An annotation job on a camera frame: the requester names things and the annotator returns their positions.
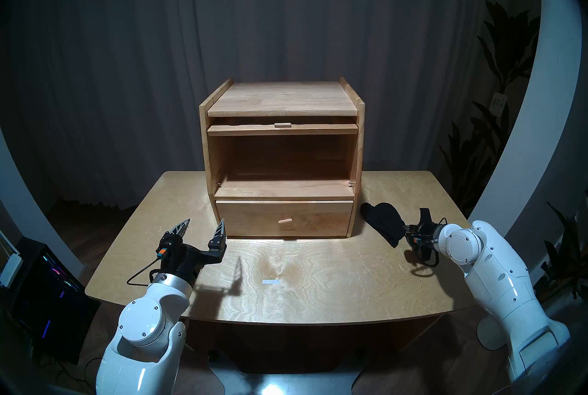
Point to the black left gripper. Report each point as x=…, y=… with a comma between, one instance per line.
x=181, y=261

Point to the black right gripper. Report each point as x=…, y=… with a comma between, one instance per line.
x=427, y=235

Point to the black socks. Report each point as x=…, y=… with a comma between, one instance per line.
x=386, y=221

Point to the wooden flap door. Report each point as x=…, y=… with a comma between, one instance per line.
x=248, y=130

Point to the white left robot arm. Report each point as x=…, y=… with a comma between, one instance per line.
x=142, y=325

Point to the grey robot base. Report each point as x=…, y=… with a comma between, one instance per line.
x=285, y=382

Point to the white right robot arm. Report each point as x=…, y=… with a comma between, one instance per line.
x=500, y=279

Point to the wooden cabinet drawer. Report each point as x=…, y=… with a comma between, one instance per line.
x=248, y=219

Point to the white round plant pot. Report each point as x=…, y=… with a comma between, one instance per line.
x=489, y=334

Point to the white paper plant tag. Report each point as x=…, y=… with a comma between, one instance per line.
x=498, y=102

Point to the wooden cabinet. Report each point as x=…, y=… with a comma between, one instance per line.
x=282, y=100

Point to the black computer tower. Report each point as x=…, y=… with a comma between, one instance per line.
x=50, y=302

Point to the white router box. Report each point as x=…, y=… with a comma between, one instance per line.
x=10, y=267

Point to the tall plant with tag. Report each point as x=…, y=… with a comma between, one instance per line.
x=505, y=45

